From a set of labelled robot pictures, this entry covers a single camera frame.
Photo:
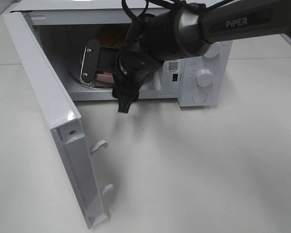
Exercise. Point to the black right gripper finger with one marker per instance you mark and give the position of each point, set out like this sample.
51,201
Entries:
125,99
89,62

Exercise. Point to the white microwave oven body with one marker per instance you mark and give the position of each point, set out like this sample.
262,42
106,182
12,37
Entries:
83,50

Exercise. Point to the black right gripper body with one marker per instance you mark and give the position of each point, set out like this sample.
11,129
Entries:
129,68

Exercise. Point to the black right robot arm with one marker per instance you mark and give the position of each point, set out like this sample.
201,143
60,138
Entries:
186,30

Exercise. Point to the burger with lettuce and cheese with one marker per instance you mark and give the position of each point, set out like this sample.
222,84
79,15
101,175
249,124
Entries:
112,35

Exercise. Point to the pink round plate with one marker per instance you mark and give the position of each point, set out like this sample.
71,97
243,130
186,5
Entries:
105,77

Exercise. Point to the round white door button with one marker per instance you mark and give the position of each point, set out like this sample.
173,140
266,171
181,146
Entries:
199,97

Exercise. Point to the white microwave door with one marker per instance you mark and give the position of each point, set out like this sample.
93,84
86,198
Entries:
63,119

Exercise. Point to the upper white power knob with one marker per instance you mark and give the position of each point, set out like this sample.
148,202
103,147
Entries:
213,51

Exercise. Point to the white timer knob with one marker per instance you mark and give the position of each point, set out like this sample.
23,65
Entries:
204,77

